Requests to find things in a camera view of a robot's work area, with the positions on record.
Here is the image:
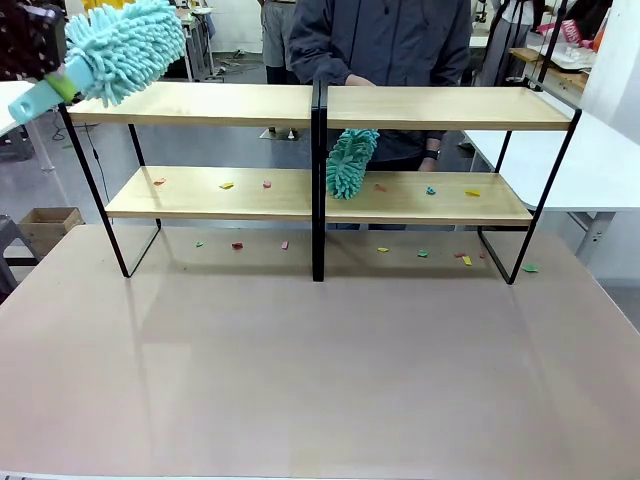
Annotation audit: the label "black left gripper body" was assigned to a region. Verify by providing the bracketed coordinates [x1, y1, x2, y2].
[0, 1, 67, 82]

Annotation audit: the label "light teal microfiber duster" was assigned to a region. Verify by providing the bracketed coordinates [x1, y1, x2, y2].
[7, 0, 188, 124]

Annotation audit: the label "dark teal microfiber duster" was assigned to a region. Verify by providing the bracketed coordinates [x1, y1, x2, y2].
[325, 127, 381, 201]

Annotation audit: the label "person's right forearm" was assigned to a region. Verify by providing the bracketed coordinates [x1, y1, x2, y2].
[288, 42, 352, 87]

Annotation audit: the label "person's left forearm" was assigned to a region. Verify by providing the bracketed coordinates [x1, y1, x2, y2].
[422, 29, 474, 151]

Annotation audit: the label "white side table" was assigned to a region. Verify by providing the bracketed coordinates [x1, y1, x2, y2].
[0, 79, 52, 137]

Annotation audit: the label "cardboard box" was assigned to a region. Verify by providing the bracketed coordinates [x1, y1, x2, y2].
[18, 206, 84, 257]

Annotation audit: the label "grey background table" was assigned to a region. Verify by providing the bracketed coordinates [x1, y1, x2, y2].
[164, 3, 217, 82]

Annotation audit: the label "dark metal stool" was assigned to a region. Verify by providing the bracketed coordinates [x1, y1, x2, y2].
[0, 213, 42, 304]

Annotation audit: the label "background person grey shorts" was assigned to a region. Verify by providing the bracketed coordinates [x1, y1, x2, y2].
[258, 0, 302, 85]

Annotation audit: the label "person in dark grey jacket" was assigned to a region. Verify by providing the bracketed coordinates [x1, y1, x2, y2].
[288, 0, 474, 232]

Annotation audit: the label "background person grey trousers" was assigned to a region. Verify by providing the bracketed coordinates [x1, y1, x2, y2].
[478, 0, 537, 89]

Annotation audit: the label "black stand pole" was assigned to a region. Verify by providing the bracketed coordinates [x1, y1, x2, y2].
[530, 0, 572, 92]

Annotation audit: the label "wooden background table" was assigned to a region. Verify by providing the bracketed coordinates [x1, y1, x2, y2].
[508, 45, 595, 93]

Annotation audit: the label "pink red sign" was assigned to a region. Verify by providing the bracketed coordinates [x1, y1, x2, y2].
[558, 18, 584, 47]

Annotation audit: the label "large white table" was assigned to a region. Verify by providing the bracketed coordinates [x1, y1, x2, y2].
[460, 112, 640, 257]

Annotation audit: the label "wood shelf unit black frame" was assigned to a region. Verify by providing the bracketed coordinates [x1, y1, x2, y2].
[319, 79, 584, 286]
[57, 74, 321, 282]

